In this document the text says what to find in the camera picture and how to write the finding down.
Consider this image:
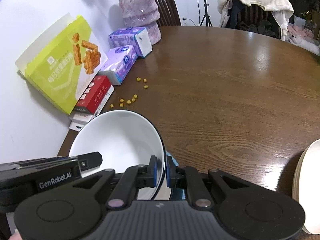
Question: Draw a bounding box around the yellow-green snack box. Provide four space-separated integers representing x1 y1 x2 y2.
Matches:
16 14 107 114

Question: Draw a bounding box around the dark wooden chair left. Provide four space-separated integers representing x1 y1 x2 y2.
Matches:
155 0 181 27

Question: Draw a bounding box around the chair with cream blanket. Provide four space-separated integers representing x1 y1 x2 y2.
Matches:
217 0 294 41

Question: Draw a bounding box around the person's left hand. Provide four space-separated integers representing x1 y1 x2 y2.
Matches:
9 232 22 240

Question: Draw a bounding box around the red gift box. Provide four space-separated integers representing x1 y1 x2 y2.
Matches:
74 75 112 114

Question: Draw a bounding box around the purple textured vase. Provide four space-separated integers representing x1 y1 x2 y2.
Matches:
118 0 161 45

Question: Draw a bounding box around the blue plastic bowl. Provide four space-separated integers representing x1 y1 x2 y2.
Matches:
160 151 185 200

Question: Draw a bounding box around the white flat boxes stack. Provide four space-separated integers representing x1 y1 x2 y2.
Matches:
69 89 113 132

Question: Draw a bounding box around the cream plate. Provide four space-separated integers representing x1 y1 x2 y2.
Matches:
292 140 320 235

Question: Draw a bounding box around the purple tissue pack front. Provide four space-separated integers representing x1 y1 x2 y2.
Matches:
98 45 138 86

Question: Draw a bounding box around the purple tissue pack rear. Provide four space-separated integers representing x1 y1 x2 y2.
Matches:
108 27 152 58

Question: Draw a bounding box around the studio light on tripod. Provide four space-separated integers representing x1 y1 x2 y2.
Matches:
200 0 213 27

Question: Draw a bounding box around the white bowl black rim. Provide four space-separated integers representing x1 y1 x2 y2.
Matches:
69 110 171 200

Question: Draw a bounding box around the purple tissue pack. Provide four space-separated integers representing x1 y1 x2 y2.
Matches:
98 45 138 86
108 27 152 58

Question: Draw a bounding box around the white plush toy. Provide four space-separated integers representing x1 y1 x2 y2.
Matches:
286 35 319 56

